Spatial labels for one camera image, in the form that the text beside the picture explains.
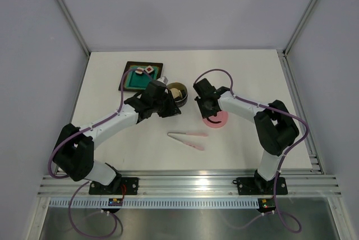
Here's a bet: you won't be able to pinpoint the round cream rice cake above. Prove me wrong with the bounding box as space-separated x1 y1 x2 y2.
170 88 182 100

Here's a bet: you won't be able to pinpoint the round steel lunch box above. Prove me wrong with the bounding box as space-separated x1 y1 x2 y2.
167 82 188 108

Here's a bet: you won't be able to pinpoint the pink lunch box lid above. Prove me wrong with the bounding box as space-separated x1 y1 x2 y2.
202 111 228 128

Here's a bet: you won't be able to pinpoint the steel tongs with pink tips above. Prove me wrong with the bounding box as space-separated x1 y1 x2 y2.
167 131 208 151

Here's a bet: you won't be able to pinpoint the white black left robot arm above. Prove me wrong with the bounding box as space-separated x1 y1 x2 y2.
50 77 181 194

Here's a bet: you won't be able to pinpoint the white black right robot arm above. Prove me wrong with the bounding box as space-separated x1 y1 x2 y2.
193 79 299 193

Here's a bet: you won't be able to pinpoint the red centre sushi roll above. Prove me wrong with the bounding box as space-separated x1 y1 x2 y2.
145 66 154 74

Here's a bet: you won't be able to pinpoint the orange centre sushi roll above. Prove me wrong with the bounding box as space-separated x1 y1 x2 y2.
135 67 144 75

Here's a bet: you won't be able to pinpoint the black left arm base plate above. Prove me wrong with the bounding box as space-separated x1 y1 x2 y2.
89 177 139 195

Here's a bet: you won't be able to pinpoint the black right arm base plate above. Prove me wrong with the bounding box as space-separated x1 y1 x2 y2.
232 177 288 195

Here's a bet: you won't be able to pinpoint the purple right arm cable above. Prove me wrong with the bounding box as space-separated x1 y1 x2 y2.
193 68 309 232

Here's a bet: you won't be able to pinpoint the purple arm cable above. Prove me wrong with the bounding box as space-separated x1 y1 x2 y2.
193 68 309 232
48 68 158 237

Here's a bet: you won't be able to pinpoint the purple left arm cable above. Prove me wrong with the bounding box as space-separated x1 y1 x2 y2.
48 68 158 237

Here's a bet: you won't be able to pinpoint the white slotted cable duct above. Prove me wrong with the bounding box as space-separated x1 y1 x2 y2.
49 197 266 207

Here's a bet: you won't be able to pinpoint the left aluminium frame post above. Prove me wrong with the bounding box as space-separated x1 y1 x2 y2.
55 0 91 59

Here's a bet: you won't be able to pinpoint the aluminium frame post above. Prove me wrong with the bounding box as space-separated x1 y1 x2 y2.
282 0 320 57
55 0 91 59

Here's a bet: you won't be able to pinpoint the right aluminium frame post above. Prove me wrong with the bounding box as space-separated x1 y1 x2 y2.
282 0 320 57

